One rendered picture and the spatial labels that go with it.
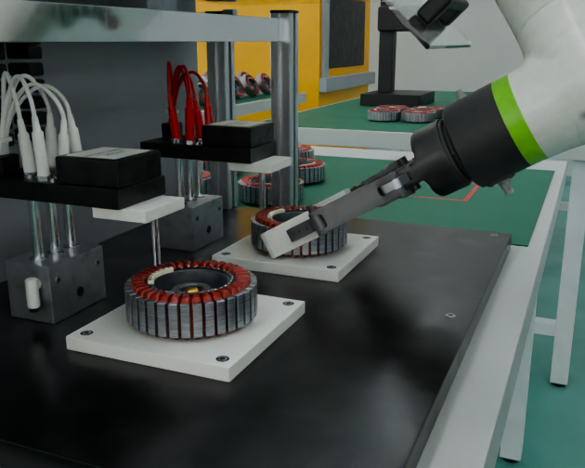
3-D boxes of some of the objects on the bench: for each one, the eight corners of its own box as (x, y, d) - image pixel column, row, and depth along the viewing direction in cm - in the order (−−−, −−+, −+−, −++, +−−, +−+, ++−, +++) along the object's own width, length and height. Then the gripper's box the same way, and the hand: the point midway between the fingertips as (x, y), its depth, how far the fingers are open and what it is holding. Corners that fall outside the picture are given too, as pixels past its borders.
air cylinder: (224, 236, 91) (223, 194, 89) (194, 252, 84) (192, 207, 83) (189, 232, 93) (188, 191, 91) (158, 247, 86) (156, 202, 84)
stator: (359, 238, 85) (359, 208, 84) (327, 264, 76) (327, 230, 75) (275, 228, 90) (275, 200, 89) (234, 252, 80) (233, 220, 79)
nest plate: (305, 313, 65) (305, 300, 65) (229, 383, 52) (228, 367, 52) (166, 291, 71) (166, 279, 71) (66, 349, 58) (65, 335, 57)
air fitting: (44, 309, 63) (41, 277, 62) (34, 314, 62) (32, 281, 61) (34, 307, 63) (31, 276, 62) (25, 312, 62) (21, 279, 61)
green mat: (554, 171, 148) (554, 170, 148) (527, 247, 94) (527, 245, 94) (171, 146, 183) (171, 145, 183) (-9, 190, 129) (-9, 189, 129)
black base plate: (511, 249, 93) (512, 232, 92) (369, 578, 36) (370, 540, 35) (200, 215, 111) (199, 201, 110) (-226, 401, 54) (-231, 374, 53)
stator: (255, 180, 137) (255, 162, 136) (292, 173, 145) (292, 154, 144) (301, 188, 130) (301, 168, 129) (336, 179, 138) (337, 161, 137)
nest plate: (378, 245, 87) (379, 236, 86) (338, 282, 73) (338, 271, 73) (267, 233, 92) (267, 224, 92) (212, 266, 79) (211, 254, 79)
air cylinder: (107, 297, 69) (103, 243, 68) (55, 324, 63) (48, 266, 61) (66, 291, 71) (60, 238, 70) (10, 316, 64) (4, 258, 63)
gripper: (455, 204, 62) (259, 292, 73) (491, 164, 83) (335, 237, 93) (417, 129, 62) (226, 228, 72) (462, 107, 83) (310, 187, 93)
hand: (301, 227), depth 82 cm, fingers closed on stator, 11 cm apart
